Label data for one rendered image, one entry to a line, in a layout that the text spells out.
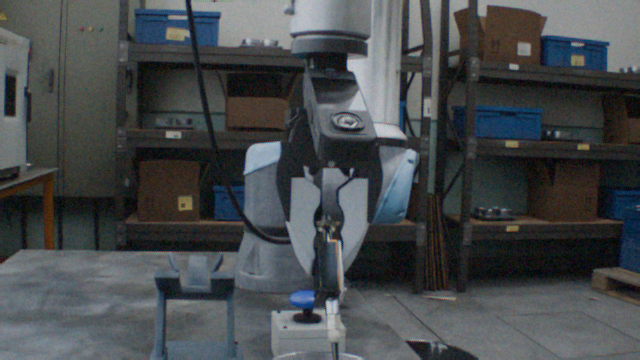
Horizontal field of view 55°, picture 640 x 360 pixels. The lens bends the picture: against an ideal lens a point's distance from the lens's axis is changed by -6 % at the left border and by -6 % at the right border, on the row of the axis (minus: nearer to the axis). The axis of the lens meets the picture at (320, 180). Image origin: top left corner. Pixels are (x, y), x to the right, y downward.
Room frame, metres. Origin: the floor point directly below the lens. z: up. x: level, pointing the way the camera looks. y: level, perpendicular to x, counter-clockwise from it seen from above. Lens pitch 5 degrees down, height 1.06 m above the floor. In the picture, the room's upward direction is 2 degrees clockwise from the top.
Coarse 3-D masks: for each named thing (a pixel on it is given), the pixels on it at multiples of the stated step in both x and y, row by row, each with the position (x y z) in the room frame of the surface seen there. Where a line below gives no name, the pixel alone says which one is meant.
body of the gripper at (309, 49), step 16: (304, 48) 0.58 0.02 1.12; (320, 48) 0.57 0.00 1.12; (336, 48) 0.57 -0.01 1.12; (352, 48) 0.58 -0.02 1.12; (304, 64) 0.65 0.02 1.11; (320, 64) 0.59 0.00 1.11; (336, 64) 0.59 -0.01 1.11; (288, 112) 0.61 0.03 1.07; (304, 112) 0.58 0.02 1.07; (288, 128) 0.63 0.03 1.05; (304, 128) 0.57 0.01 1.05; (304, 144) 0.57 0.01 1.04; (304, 160) 0.57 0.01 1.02
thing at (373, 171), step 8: (376, 144) 0.59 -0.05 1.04; (376, 152) 0.59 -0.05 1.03; (376, 160) 0.59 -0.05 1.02; (360, 168) 0.58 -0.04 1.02; (368, 168) 0.59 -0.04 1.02; (376, 168) 0.59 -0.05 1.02; (352, 176) 0.59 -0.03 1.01; (360, 176) 0.58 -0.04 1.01; (368, 176) 0.59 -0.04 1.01; (376, 176) 0.59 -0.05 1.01; (368, 184) 0.59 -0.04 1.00; (376, 184) 0.59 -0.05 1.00; (368, 192) 0.59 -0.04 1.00; (376, 192) 0.59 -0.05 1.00; (368, 200) 0.59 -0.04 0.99; (376, 200) 0.59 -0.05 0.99; (368, 208) 0.59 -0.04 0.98; (368, 216) 0.59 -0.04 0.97
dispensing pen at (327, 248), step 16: (320, 224) 0.60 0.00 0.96; (320, 256) 0.57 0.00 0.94; (336, 256) 0.57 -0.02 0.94; (320, 272) 0.56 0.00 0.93; (336, 272) 0.56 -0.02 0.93; (320, 288) 0.55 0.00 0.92; (336, 288) 0.55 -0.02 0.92; (320, 304) 0.58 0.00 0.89; (336, 304) 0.56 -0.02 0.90; (336, 320) 0.55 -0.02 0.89; (336, 336) 0.54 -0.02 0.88; (336, 352) 0.54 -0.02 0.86
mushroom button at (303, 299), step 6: (294, 294) 0.69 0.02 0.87; (300, 294) 0.69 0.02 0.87; (306, 294) 0.69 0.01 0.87; (312, 294) 0.69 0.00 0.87; (294, 300) 0.68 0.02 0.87; (300, 300) 0.67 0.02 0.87; (306, 300) 0.67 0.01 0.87; (312, 300) 0.67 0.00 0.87; (294, 306) 0.68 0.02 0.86; (300, 306) 0.67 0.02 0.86; (306, 306) 0.67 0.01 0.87; (312, 306) 0.67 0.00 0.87; (306, 312) 0.69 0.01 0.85; (312, 312) 0.69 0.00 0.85
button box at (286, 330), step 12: (276, 312) 0.71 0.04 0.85; (288, 312) 0.72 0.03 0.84; (300, 312) 0.71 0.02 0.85; (324, 312) 0.72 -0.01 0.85; (276, 324) 0.67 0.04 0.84; (288, 324) 0.67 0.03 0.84; (300, 324) 0.67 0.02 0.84; (312, 324) 0.67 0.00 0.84; (324, 324) 0.67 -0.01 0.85; (276, 336) 0.67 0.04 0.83; (288, 336) 0.65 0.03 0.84; (300, 336) 0.65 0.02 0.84; (312, 336) 0.66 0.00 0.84; (324, 336) 0.66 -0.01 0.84; (276, 348) 0.67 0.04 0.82; (288, 348) 0.65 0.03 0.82; (300, 348) 0.65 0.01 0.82; (312, 348) 0.66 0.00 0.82; (324, 348) 0.66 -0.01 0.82
